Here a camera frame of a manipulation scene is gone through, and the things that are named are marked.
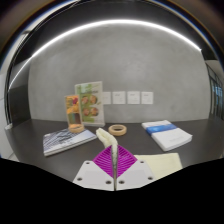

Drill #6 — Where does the white book with blue band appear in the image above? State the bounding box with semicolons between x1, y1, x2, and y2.
141;119;194;153

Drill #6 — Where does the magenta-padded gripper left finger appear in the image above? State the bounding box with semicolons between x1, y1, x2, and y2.
72;145;117;192

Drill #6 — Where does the green menu sign stand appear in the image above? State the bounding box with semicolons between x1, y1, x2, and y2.
74;80;105;127

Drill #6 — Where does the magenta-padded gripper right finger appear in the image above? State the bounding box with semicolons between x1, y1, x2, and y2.
115;144;157;192

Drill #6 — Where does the cream ribbed towel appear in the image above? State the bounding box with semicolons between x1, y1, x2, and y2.
95;127;184;181

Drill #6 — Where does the white ceiling light strip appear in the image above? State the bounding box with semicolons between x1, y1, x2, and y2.
8;18;203;91

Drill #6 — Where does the grey printed book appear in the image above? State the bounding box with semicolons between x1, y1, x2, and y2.
42;128;98;158

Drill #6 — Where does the dark-framed glass partition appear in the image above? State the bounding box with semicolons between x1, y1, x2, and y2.
205;62;224;122

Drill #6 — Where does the white wall socket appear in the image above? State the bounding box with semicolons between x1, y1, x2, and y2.
126;91;141;105
112;91;127;105
141;91;154;105
101;91;112;105

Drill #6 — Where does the round wooden ring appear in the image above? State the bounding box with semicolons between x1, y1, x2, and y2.
108;123;128;137

